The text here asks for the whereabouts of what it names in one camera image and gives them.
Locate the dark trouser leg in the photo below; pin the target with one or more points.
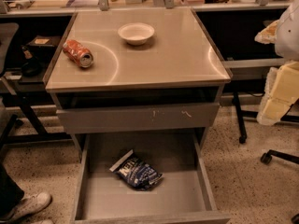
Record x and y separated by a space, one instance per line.
10 193

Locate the white paper bowl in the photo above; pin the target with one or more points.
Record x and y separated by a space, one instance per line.
136 34

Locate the black box on shelf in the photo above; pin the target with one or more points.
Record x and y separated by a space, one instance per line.
43 47

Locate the white sneaker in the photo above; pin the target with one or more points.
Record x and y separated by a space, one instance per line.
27 206

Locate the grey drawer cabinet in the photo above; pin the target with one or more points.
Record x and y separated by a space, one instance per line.
178 65

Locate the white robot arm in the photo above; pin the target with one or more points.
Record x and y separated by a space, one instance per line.
287 43

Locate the orange soda can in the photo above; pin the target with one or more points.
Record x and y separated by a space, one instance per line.
78 53

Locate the white ribbed gripper body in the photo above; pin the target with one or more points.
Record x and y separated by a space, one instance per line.
288 36

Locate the black chair caster base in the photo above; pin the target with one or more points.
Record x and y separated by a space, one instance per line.
267 156

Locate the open grey middle drawer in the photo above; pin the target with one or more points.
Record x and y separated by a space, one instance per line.
182 196

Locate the black desk leg right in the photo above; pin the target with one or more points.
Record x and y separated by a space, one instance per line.
241 124

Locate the dark glass bottle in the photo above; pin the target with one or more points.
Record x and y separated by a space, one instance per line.
32 67

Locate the closed grey top drawer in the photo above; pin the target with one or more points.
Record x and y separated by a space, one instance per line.
138 118

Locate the blue chip bag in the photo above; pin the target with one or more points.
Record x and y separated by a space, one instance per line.
135 172

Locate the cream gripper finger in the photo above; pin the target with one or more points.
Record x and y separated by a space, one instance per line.
270 109
286 86

